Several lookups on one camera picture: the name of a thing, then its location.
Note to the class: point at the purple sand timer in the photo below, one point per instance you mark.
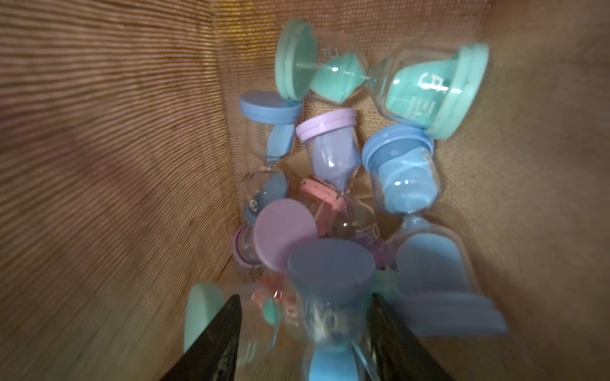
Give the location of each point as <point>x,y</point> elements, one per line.
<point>334,153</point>

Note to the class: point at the large green sand timer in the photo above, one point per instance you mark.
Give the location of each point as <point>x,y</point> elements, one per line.
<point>425,85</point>

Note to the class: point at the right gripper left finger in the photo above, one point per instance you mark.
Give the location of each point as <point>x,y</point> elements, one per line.
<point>213,355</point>

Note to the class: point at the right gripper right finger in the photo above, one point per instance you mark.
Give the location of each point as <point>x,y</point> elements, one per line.
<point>397,352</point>

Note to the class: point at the light blue sand timer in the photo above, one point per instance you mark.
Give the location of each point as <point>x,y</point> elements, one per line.
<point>437,293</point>

